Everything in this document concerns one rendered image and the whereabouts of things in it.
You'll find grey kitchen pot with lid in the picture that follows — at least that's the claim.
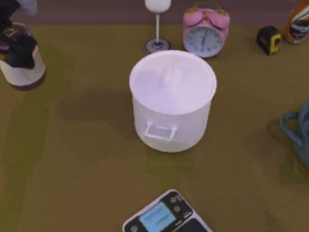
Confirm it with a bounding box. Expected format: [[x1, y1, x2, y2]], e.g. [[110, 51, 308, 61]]
[[128, 49, 217, 154]]

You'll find black white digital kitchen scale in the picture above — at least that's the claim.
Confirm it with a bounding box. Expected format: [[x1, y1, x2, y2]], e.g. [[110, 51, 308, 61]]
[[122, 188, 213, 232]]

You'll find white globe table lamp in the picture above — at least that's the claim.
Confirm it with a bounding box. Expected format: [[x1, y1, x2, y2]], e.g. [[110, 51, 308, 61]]
[[144, 0, 172, 55]]

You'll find black yellow tape measure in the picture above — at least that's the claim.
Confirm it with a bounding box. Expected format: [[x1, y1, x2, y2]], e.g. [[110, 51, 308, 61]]
[[256, 25, 282, 57]]

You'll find blue ceramic teapot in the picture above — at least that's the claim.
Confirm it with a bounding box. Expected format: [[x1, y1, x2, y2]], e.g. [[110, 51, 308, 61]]
[[280, 100, 309, 169]]

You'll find olive green tablecloth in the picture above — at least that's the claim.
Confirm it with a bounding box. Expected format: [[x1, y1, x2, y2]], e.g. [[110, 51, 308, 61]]
[[0, 23, 309, 232]]

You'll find pink twin-bell alarm clock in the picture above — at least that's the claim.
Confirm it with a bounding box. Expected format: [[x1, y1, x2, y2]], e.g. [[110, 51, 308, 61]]
[[182, 1, 231, 59]]

